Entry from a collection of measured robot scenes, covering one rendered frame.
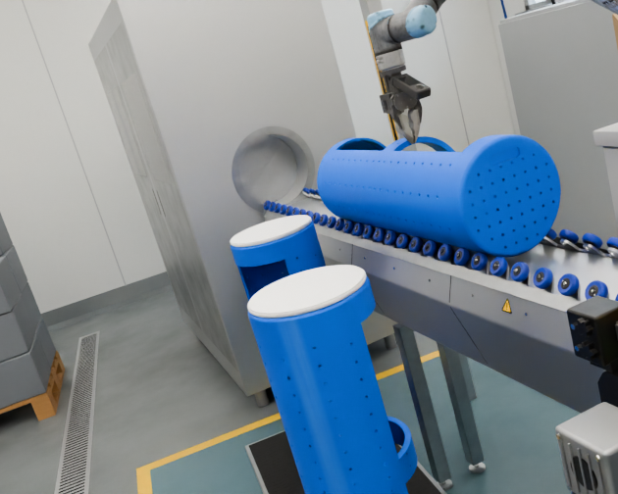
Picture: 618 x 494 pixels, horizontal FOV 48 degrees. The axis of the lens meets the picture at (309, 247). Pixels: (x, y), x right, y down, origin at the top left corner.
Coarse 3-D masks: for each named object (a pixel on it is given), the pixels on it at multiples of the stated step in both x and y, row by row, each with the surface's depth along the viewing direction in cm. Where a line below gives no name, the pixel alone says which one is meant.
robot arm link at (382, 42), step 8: (368, 16) 188; (376, 16) 186; (384, 16) 185; (368, 24) 189; (376, 24) 186; (384, 24) 185; (376, 32) 187; (384, 32) 185; (376, 40) 188; (384, 40) 187; (392, 40) 186; (376, 48) 189; (384, 48) 188; (392, 48) 188; (400, 48) 189
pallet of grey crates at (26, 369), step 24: (0, 216) 452; (0, 240) 430; (0, 264) 403; (0, 288) 389; (24, 288) 449; (0, 312) 391; (24, 312) 423; (0, 336) 395; (24, 336) 399; (48, 336) 471; (0, 360) 397; (24, 360) 400; (48, 360) 446; (0, 384) 399; (24, 384) 402; (48, 384) 422; (0, 408) 401; (48, 408) 407
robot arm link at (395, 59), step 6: (384, 54) 188; (390, 54) 188; (396, 54) 188; (402, 54) 190; (378, 60) 190; (384, 60) 189; (390, 60) 188; (396, 60) 188; (402, 60) 189; (384, 66) 190; (390, 66) 189; (396, 66) 189
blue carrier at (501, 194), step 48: (336, 144) 236; (432, 144) 202; (480, 144) 160; (528, 144) 162; (336, 192) 223; (384, 192) 192; (432, 192) 168; (480, 192) 159; (528, 192) 164; (480, 240) 161; (528, 240) 165
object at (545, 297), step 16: (352, 240) 232; (368, 240) 222; (384, 240) 213; (400, 256) 201; (416, 256) 194; (432, 256) 187; (448, 272) 178; (464, 272) 172; (480, 272) 166; (496, 288) 159; (512, 288) 154; (528, 288) 150; (544, 304) 144; (560, 304) 140; (576, 304) 136
